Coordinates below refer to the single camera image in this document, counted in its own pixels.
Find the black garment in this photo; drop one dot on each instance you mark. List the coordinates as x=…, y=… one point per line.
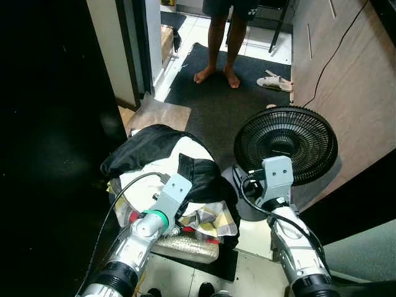
x=142, y=145
x=207, y=179

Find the brown wooden cabinet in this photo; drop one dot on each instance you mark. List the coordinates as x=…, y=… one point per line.
x=352, y=80

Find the grey appliance top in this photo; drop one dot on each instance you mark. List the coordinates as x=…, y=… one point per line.
x=365, y=253

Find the black floor fan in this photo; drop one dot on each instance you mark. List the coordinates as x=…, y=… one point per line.
x=284, y=133

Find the beige sandal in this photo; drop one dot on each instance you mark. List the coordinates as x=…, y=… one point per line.
x=279, y=78
x=272, y=85

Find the black chair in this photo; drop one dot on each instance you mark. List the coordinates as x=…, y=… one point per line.
x=279, y=28

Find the dark floor mat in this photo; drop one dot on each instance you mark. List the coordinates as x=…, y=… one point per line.
x=210, y=105

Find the white garment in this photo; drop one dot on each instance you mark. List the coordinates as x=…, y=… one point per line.
x=192, y=148

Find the red cloth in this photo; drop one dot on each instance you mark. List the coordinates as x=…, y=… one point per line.
x=207, y=238

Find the person in dark shorts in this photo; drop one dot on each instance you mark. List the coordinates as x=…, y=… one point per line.
x=215, y=43

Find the small black mat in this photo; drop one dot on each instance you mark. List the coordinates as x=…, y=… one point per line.
x=216, y=263

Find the beige woven laundry basket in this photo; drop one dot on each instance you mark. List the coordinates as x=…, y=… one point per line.
x=185, y=247

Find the black robot right foot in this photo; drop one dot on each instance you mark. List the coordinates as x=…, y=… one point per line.
x=206, y=289

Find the black robot foot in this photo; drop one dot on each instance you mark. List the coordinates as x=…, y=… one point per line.
x=151, y=292
x=206, y=289

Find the brown flat board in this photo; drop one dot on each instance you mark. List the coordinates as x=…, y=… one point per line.
x=161, y=114

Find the cardboard box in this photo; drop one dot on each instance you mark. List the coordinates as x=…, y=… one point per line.
x=167, y=43

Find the black robot left foot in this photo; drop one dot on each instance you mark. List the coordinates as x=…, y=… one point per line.
x=151, y=292

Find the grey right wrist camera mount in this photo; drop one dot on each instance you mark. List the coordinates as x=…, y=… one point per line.
x=276, y=176

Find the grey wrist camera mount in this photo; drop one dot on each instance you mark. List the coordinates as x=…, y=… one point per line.
x=173, y=192
x=276, y=176

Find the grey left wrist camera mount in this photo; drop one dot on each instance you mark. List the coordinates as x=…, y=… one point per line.
x=173, y=192

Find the sliding door frame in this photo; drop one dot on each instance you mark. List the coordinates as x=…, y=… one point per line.
x=108, y=43

